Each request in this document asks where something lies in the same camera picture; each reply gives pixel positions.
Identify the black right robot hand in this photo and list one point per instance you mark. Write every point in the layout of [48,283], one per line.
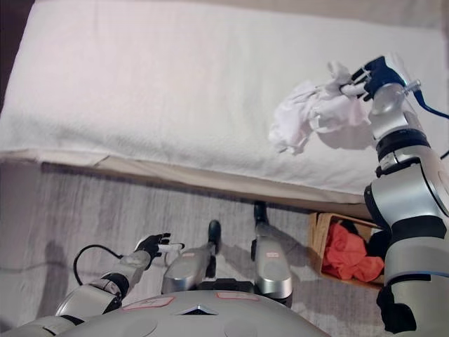
[380,75]

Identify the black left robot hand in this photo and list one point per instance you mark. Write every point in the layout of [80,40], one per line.
[152,244]

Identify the white clothes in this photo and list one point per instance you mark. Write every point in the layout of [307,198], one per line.
[315,109]

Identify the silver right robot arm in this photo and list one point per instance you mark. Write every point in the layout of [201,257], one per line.
[407,196]

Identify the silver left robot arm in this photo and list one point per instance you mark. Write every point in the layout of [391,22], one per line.
[105,284]

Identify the white textured bed blanket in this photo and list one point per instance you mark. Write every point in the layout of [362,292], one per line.
[158,87]

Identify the wicker laundry basket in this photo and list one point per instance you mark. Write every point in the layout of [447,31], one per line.
[317,242]

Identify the silver left robot leg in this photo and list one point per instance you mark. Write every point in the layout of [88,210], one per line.
[189,270]

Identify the silver robot leg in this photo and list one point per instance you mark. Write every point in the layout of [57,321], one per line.
[189,270]
[271,267]

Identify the black left robot foot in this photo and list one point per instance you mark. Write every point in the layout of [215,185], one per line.
[214,233]

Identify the grey robot torso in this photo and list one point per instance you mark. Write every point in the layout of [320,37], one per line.
[196,316]

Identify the silver right robot leg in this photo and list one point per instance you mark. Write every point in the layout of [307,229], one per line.
[271,267]

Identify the black cloth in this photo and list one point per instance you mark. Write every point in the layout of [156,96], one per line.
[377,242]

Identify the orange cloth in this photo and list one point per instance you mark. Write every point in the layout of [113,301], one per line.
[345,252]

